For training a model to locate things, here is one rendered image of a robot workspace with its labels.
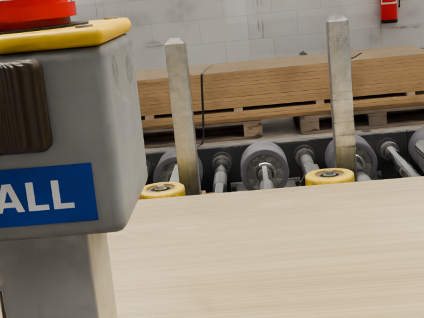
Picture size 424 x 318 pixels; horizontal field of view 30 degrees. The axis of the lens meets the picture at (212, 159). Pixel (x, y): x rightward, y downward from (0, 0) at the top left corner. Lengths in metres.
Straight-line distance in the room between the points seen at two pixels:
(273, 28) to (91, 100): 7.20
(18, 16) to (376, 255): 0.73
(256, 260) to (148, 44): 6.59
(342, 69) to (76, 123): 1.14
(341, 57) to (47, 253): 1.12
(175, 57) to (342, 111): 0.31
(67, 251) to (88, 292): 0.02
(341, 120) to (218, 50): 6.09
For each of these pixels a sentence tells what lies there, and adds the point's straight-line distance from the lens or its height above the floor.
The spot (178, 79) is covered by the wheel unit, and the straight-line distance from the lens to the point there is 1.38.
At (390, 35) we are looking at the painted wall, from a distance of 7.58.
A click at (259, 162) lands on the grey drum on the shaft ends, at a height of 0.83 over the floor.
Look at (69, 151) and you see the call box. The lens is 0.27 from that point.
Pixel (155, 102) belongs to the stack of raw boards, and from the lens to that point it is 6.23.
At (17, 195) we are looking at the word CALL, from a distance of 0.27.
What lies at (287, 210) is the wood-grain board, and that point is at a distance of 1.15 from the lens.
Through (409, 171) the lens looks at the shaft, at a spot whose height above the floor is 0.82.
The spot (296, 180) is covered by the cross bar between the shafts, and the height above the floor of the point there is 0.74.
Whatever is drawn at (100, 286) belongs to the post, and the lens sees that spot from 0.31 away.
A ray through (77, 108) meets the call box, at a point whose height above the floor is 1.20.
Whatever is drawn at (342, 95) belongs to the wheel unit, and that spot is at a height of 1.02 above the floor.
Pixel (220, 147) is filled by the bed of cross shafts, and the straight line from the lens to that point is 1.93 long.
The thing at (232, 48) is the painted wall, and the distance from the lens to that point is 7.46.
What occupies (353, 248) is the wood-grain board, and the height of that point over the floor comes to 0.90.
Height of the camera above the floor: 1.23
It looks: 13 degrees down
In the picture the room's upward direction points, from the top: 6 degrees counter-clockwise
